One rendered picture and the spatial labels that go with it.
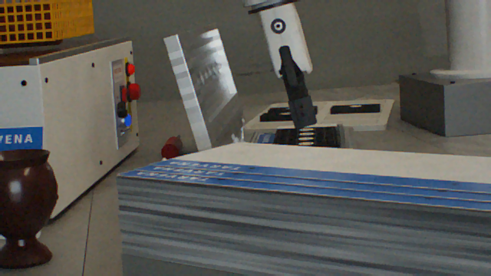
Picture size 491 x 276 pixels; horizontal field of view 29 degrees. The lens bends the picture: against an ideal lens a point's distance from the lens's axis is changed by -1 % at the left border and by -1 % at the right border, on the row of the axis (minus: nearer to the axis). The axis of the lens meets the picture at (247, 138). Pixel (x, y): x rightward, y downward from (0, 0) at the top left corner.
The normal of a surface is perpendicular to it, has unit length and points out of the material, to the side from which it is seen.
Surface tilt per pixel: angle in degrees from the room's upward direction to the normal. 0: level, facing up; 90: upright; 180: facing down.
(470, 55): 91
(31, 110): 90
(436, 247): 90
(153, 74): 90
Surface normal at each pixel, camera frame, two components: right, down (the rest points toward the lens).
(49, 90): 1.00, -0.05
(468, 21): -0.54, 0.16
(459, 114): 0.13, 0.14
